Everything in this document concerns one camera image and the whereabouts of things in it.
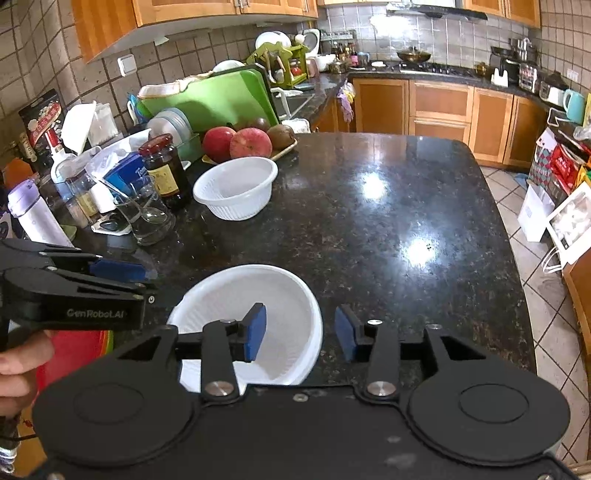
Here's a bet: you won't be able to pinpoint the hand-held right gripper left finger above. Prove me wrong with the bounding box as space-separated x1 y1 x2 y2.
108 302 269 400

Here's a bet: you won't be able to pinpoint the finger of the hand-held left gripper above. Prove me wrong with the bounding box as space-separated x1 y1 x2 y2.
0 237 158 283
51 268 160 304

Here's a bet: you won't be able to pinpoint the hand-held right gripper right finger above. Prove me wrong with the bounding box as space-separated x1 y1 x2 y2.
335 305 490 400

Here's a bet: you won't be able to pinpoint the white ribbed bowl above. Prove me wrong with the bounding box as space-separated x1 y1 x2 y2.
192 156 279 221
166 264 324 393

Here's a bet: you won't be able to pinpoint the pink plate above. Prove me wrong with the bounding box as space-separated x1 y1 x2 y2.
36 330 109 403

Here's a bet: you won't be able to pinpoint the stack of grey plates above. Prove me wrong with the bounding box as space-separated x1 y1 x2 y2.
148 107 192 144

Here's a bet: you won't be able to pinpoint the person's left hand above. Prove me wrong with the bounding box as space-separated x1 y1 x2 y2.
0 330 55 418

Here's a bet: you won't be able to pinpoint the glass measuring cup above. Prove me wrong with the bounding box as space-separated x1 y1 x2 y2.
99 178 176 245

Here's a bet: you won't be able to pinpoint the clear plastic jar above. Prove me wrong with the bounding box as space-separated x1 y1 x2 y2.
65 161 103 228

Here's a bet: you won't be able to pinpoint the purple lid water bottle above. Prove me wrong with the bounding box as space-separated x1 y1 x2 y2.
7 179 75 247

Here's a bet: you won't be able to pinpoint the blue tissue pack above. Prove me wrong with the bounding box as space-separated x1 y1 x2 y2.
102 152 148 195

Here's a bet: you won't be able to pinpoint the dark sauce jar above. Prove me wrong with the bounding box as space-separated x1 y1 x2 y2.
139 134 192 210

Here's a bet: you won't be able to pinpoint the red cap bottle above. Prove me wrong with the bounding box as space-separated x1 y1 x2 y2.
46 131 77 183

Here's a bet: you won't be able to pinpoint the black snack bag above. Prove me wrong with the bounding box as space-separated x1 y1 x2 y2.
18 89 63 158

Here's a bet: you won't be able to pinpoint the wooden fruit tray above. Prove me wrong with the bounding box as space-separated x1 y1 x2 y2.
202 138 298 165

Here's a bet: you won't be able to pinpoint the brownish round fruit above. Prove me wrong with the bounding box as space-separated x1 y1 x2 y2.
267 124 296 149

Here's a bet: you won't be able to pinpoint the green cutting board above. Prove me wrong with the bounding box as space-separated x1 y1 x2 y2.
139 67 280 134

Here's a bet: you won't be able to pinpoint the white paper bag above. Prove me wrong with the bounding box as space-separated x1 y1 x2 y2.
517 180 557 243

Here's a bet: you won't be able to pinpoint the wooden base cabinets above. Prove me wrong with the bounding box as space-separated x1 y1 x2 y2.
314 78 550 169

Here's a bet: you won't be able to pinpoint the green dish rack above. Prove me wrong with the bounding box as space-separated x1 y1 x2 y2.
247 44 310 90

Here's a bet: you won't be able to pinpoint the red packets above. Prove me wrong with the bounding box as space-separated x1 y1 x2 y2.
549 143 583 185

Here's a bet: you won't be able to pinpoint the gas stove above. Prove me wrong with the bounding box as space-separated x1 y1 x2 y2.
399 62 476 77

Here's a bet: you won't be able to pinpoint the wok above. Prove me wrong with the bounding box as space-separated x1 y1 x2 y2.
397 46 432 64

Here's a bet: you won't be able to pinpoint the black kitchen appliance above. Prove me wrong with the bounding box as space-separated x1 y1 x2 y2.
489 46 522 87

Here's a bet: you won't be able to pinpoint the teal mug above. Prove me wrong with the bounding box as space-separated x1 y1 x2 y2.
562 89 586 124

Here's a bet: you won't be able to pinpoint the range hood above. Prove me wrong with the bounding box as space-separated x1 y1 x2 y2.
387 2 488 20

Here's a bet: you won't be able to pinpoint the wooden wall cabinets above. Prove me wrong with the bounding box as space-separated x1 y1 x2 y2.
71 0 542 63

